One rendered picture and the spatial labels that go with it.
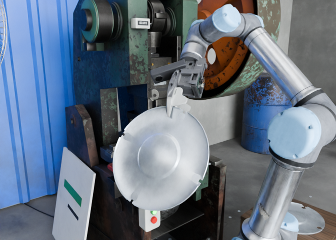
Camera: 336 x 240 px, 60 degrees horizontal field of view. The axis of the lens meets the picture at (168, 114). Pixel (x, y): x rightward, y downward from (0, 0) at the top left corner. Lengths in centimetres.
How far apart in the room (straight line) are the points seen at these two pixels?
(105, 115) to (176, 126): 81
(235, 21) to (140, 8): 52
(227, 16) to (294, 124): 36
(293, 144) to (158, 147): 34
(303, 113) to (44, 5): 205
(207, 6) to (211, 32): 79
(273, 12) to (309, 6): 319
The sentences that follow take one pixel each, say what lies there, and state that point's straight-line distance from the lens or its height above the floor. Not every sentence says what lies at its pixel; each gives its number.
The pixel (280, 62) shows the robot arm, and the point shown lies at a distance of 93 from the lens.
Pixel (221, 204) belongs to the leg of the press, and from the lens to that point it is 164.
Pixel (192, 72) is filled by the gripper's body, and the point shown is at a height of 115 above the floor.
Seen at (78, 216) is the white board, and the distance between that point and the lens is 176.
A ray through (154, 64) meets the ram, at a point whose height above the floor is 114.
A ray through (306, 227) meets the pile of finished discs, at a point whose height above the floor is 35.
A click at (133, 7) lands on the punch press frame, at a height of 138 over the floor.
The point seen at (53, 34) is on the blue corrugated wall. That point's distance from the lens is 244.
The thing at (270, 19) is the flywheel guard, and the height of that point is 134.
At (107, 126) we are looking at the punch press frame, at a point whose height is 80.
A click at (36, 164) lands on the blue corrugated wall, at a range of 256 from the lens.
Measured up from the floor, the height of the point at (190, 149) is 96.
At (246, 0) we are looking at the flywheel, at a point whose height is 143.
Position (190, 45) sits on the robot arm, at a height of 123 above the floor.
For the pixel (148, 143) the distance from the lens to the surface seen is 82.
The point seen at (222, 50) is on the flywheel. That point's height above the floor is 120.
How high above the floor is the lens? 124
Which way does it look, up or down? 14 degrees down
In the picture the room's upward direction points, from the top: straight up
